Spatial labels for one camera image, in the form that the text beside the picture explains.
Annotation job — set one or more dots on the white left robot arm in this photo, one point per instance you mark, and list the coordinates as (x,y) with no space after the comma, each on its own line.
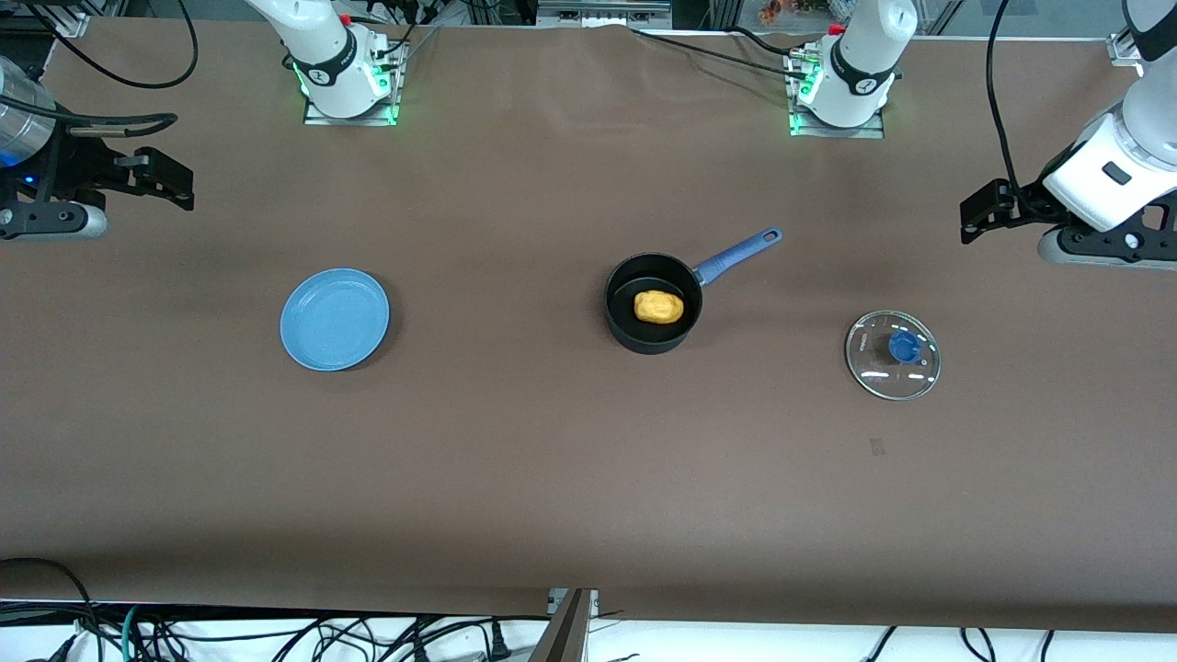
(1103,179)

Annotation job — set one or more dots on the aluminium corner bracket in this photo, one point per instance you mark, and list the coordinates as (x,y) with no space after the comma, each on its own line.
(1125,48)
(72,23)

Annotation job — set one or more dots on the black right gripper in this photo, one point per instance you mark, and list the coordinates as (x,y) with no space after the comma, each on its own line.
(81,168)

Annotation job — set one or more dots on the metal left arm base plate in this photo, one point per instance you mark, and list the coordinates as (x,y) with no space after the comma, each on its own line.
(874,131)

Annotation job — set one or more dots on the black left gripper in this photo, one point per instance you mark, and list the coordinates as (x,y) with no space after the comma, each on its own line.
(1023,201)

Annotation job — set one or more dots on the yellow potato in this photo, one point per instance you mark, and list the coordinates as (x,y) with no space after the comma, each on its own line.
(658,306)

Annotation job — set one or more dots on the grey aluminium rail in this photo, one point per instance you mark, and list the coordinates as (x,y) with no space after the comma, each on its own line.
(602,13)

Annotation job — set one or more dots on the aluminium frame beam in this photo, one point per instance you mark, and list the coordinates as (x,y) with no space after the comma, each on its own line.
(565,630)

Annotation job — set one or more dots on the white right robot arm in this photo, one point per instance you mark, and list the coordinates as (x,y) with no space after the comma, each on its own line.
(322,46)

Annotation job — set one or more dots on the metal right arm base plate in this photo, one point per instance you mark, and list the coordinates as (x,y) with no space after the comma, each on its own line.
(317,118)

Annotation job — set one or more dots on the blue round plate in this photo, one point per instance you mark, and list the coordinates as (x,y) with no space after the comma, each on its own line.
(336,319)

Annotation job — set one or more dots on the glass lid with blue knob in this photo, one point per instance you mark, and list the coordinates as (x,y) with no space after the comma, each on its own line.
(892,354)

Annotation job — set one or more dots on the brown table cover sheet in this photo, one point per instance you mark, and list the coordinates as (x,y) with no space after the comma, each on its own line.
(588,460)

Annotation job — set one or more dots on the orange background object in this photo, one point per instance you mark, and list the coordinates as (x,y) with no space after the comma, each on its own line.
(782,9)

